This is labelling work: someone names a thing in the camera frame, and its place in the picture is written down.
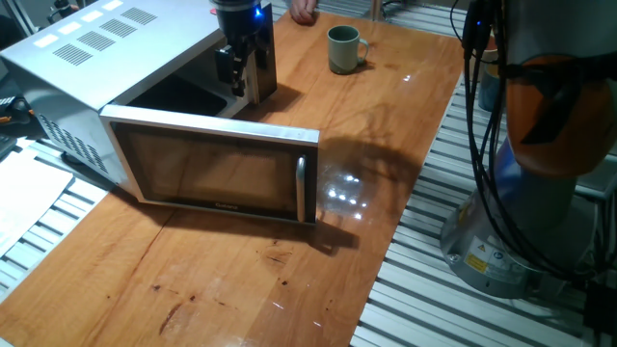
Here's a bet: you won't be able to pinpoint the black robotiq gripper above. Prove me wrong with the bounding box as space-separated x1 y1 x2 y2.
213 3 265 98

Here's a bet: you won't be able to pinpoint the silver microwave oven body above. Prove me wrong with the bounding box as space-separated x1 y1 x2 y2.
0 0 280 194

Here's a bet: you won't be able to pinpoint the bare person hand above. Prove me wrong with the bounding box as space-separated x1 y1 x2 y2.
288 0 320 26

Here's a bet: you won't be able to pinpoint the green ceramic mug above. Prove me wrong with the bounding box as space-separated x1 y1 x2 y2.
327 24 370 76

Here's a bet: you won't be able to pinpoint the slanted grey metal bar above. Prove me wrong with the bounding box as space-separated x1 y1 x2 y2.
6 0 36 36

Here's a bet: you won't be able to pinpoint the black and orange teach pendant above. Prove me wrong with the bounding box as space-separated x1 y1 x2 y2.
0 94 37 128

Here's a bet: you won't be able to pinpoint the black computer keyboard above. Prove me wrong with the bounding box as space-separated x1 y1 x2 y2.
0 134 18 160

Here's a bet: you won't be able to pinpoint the white paper sheets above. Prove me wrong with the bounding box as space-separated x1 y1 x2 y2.
0 148 76 257

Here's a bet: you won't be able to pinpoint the black cable bundle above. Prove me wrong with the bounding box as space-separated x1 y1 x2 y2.
450 0 617 286

